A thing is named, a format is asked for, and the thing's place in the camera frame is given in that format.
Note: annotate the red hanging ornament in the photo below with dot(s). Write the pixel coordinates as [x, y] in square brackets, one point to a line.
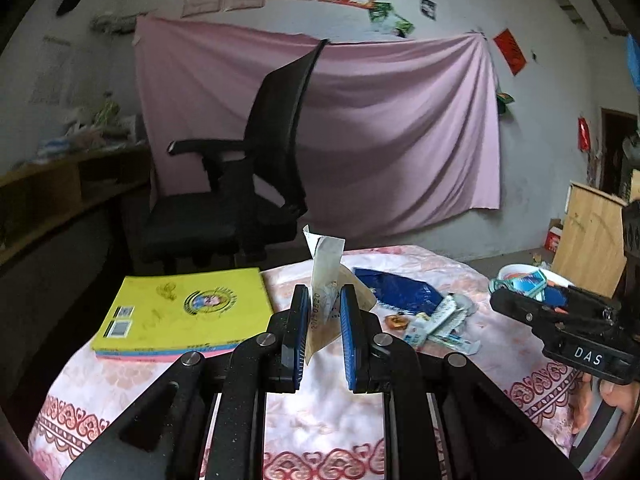
[584, 140]

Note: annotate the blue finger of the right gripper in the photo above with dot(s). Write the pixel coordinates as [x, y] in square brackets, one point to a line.
[521, 308]
[574, 299]

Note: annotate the pile of papers on desk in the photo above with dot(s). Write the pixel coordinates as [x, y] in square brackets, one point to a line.
[105, 129]

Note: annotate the red paper on wall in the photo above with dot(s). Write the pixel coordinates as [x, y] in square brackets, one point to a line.
[511, 51]

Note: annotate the black office chair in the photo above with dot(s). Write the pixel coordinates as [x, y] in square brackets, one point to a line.
[256, 195]

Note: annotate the red cardboard box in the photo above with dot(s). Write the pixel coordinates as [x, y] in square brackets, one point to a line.
[553, 236]

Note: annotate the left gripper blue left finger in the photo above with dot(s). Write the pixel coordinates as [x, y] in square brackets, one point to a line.
[205, 417]

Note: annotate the blue snack bag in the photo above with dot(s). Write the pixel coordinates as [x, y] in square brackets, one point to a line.
[403, 294]

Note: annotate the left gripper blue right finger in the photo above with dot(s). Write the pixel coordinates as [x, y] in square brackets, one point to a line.
[443, 417]

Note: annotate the beige transparent wrapper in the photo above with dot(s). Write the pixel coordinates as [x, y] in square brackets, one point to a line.
[328, 277]

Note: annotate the small black white photo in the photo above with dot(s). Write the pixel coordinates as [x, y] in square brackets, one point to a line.
[429, 9]

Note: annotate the pink hanging sheet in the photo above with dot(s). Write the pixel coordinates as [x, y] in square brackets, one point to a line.
[393, 136]

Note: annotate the yellow book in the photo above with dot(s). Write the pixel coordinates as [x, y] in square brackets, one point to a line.
[157, 318]

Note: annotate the green poster on wall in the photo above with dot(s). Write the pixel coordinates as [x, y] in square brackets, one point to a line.
[386, 20]

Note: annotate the white green wrapper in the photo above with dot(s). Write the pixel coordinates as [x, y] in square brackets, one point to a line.
[445, 326]

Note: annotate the wooden cabinet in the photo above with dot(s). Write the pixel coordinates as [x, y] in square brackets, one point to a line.
[591, 249]

